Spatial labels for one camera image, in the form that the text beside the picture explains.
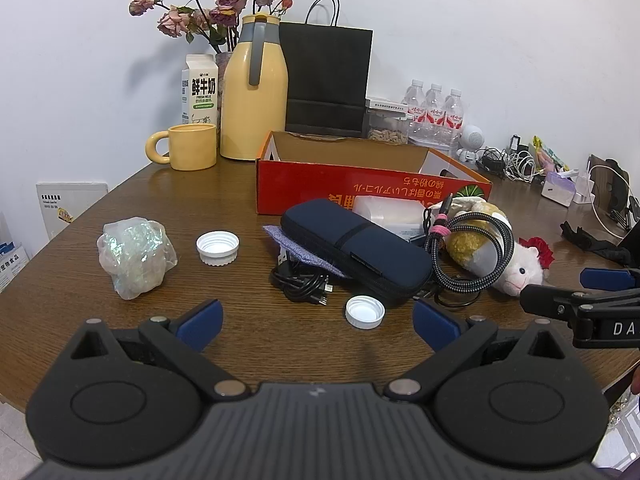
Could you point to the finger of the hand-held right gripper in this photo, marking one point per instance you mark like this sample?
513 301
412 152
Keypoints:
550 302
607 279

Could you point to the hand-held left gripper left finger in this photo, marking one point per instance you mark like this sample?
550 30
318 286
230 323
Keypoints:
202 325

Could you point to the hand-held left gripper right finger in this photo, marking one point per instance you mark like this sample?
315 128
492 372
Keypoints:
435 327

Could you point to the white plush toy red trim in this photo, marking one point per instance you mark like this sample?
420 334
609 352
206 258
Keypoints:
520 272

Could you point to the small white bottle cap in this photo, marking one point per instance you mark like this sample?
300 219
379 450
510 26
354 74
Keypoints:
365 310

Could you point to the large white bottle cap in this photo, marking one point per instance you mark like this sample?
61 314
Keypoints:
217 245

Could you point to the yellow and white plush toy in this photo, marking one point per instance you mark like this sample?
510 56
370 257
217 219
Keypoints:
465 247

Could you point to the iridescent plastic bag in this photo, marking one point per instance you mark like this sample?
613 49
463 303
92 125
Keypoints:
132 255

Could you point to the purple cloth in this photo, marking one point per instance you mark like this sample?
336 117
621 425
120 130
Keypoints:
277 237

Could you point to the navy zip pouch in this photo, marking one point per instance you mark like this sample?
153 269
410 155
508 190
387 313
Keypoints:
350 245

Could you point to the clear plastic box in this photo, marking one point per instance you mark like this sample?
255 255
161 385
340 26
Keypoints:
390 215

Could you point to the red cardboard box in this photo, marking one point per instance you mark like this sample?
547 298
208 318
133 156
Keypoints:
310 185

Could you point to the dark cloth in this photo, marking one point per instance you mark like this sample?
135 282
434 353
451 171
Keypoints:
595 247

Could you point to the white charger dock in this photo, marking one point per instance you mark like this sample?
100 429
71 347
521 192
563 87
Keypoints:
585 190

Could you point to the brown desk stand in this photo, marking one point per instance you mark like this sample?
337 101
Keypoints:
607 185

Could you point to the white lavender box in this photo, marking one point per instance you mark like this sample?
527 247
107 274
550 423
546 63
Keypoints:
557 187

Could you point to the colourful snack packets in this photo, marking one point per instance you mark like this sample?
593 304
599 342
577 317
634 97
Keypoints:
542 152

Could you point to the yellow mug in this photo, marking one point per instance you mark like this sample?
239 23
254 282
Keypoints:
192 147

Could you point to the white sign card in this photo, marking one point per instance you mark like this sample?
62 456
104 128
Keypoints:
70 205

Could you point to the white robot figurine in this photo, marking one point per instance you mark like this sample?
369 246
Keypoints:
470 137

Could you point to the clear container of nuts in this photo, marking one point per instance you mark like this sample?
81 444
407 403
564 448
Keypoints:
387 132

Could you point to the blue and white box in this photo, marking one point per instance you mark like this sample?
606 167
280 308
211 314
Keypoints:
10 260

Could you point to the clear water bottle red label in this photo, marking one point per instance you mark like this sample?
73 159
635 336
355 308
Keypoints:
415 110
435 112
453 117

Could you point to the yellow thermos jug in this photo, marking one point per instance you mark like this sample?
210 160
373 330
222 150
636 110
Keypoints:
255 110

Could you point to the flat white box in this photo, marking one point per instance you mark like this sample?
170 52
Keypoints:
385 103

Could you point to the white milk carton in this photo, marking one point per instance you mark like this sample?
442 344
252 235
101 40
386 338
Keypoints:
200 90

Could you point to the black paper bag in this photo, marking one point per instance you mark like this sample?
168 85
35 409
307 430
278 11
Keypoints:
325 70

